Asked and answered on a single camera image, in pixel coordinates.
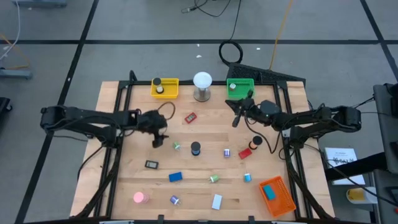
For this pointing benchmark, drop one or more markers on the black capped hourglass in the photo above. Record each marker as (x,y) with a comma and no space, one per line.
(157,81)

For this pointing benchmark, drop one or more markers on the black aluminium table frame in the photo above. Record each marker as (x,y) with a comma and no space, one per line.
(122,93)

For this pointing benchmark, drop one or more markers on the teal rectangular box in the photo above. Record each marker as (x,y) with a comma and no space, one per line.
(269,192)

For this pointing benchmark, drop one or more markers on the grey desk foot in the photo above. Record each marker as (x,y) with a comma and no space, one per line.
(40,3)
(15,74)

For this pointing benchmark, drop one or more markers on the red rectangular box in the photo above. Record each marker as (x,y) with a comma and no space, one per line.
(245,153)

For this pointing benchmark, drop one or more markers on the black perforated panel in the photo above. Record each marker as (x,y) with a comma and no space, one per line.
(264,74)

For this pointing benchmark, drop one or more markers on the white mushroom table lamp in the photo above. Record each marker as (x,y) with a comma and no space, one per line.
(202,79)

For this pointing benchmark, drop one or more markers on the red digital clock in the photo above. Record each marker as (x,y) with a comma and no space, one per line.
(190,117)

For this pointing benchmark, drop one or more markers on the blue white USB charger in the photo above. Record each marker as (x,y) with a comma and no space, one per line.
(247,177)

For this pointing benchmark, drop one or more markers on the orange sand hourglass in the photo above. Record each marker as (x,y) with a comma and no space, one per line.
(257,140)

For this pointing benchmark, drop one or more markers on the white paper booklet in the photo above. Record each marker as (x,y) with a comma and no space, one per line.
(342,155)

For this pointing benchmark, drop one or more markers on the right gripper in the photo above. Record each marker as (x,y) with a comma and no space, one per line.
(253,110)

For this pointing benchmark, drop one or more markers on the green white USB charger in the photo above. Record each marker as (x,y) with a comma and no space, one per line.
(214,178)
(176,145)

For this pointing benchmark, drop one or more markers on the pink hourglass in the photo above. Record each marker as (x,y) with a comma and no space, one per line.
(138,197)

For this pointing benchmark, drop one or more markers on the green plastic basket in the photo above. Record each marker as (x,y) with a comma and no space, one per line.
(244,85)

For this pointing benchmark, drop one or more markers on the white rectangular box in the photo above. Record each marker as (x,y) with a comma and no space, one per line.
(217,202)

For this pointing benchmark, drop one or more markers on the blue sand hourglass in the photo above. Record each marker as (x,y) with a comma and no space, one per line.
(195,146)

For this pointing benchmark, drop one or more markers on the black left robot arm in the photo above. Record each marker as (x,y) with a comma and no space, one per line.
(93,117)

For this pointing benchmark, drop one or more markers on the blue rectangular box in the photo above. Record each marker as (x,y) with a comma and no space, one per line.
(175,176)

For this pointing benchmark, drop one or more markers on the black digital clock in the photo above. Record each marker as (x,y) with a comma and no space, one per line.
(151,164)

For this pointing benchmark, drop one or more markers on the yellow plastic basket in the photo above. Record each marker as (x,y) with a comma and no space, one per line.
(170,88)

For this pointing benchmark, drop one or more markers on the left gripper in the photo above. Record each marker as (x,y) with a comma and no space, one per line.
(152,121)

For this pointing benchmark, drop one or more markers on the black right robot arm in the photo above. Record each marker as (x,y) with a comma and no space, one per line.
(311,119)

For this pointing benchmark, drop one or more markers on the orange plastic basket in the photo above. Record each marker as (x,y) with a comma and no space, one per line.
(284,202)

